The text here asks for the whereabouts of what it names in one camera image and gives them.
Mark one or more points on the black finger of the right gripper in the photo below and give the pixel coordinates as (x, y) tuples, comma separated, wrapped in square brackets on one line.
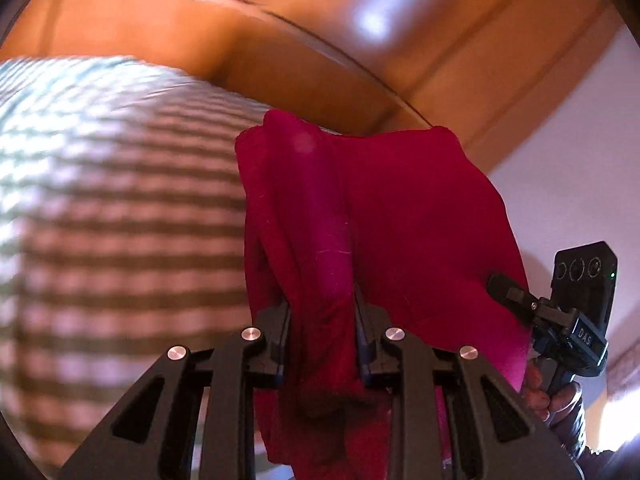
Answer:
[(521, 303)]

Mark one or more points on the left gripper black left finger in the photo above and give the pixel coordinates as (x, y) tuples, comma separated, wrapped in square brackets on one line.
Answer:
[(190, 402)]

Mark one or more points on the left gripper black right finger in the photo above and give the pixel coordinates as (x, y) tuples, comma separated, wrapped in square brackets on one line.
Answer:
[(453, 415)]

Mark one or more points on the dark red knit sweater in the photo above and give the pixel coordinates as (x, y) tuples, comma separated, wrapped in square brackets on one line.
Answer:
[(401, 219)]

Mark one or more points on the person's right hand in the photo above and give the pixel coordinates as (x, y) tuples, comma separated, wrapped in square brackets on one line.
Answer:
[(563, 412)]

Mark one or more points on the green white checked bed cover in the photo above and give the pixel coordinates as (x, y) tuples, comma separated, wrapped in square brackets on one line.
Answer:
[(122, 216)]

